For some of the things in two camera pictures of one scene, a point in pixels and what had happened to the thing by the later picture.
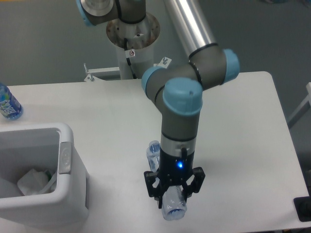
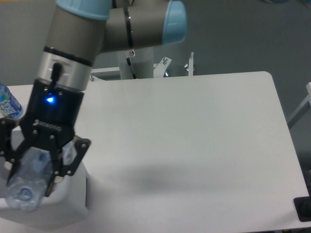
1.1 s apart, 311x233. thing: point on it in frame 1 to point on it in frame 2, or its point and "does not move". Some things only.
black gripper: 175,171 to 49,119
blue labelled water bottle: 10,108 does not move
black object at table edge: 302,207 does not move
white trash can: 48,147 does not move
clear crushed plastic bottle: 174,205 to 30,176
